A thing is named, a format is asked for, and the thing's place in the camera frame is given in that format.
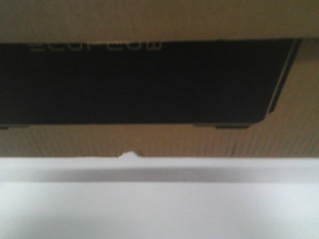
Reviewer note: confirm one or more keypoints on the brown cardboard box black print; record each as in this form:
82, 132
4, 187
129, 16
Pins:
291, 130

